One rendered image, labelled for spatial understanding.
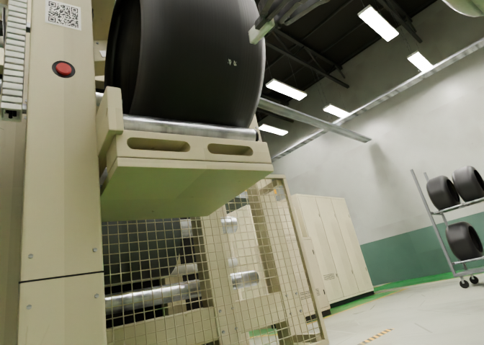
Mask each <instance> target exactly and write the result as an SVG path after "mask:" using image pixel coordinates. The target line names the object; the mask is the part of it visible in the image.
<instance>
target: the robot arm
mask: <svg viewBox="0 0 484 345"><path fill-rule="evenodd" d="M329 1H330V0H260V2H259V3H258V8H259V17H258V18H257V20H256V21H255V22H254V26H253V27H252V28H251V29H250V30H249V31H248V35H249V40H250V43H251V44H254V45H255V44H257V42H258V41H260V39H261V38H262V37H263V36H265V34H266V33H269V32H271V31H272V30H273V29H274V28H275V27H277V29H279V28H281V27H282V26H281V23H283V24H285V25H286V26H287V25H290V24H292V23H293V22H295V21H296V20H298V19H299V18H301V17H302V16H304V15H305V14H307V13H308V12H310V11H311V10H313V9H314V8H316V7H317V6H319V5H321V4H324V3H326V2H329ZM442 1H443V2H444V3H445V4H446V5H448V6H450V7H451V8H452V9H454V10H455V11H457V12H459V13H461V14H464V15H467V16H470V17H479V16H484V0H442ZM290 15H291V17H290Z"/></svg>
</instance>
